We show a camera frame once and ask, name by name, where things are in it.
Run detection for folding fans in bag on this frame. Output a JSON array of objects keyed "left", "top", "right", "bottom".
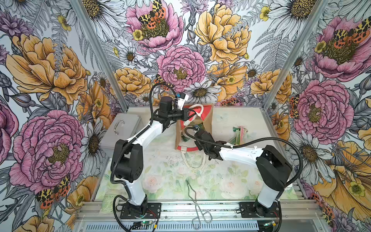
[{"left": 181, "top": 124, "right": 205, "bottom": 143}]

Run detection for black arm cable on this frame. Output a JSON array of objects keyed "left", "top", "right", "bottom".
[
  {"left": 110, "top": 83, "right": 177, "bottom": 232},
  {"left": 184, "top": 125, "right": 304, "bottom": 232}
]

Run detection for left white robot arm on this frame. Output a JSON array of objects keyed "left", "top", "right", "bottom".
[{"left": 110, "top": 94, "right": 190, "bottom": 218}]

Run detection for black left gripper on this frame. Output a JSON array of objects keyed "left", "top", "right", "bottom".
[{"left": 168, "top": 106, "right": 197, "bottom": 121}]

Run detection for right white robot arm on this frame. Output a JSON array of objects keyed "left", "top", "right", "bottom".
[{"left": 190, "top": 130, "right": 296, "bottom": 217}]

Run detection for aluminium front rail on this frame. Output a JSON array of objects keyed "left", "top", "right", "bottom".
[{"left": 76, "top": 199, "right": 323, "bottom": 223}]

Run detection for silver aluminium case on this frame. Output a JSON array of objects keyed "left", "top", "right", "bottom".
[{"left": 100, "top": 113, "right": 144, "bottom": 156}]

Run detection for green patterned packet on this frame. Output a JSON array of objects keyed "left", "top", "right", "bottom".
[{"left": 100, "top": 193, "right": 116, "bottom": 214}]

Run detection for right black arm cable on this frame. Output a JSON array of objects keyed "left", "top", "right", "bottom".
[{"left": 184, "top": 125, "right": 304, "bottom": 232}]

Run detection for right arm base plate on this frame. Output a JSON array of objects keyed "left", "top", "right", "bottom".
[{"left": 237, "top": 202, "right": 281, "bottom": 218}]

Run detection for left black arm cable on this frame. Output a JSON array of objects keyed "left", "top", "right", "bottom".
[{"left": 110, "top": 83, "right": 177, "bottom": 232}]

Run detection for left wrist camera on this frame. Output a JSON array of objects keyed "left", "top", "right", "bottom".
[{"left": 176, "top": 93, "right": 189, "bottom": 110}]

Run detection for metal tongs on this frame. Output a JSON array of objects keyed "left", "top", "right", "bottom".
[{"left": 186, "top": 180, "right": 213, "bottom": 230}]

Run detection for burlap tote bag red trim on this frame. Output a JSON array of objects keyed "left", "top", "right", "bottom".
[{"left": 175, "top": 104, "right": 214, "bottom": 171}]

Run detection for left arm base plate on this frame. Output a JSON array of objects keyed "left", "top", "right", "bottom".
[{"left": 119, "top": 203, "right": 162, "bottom": 219}]

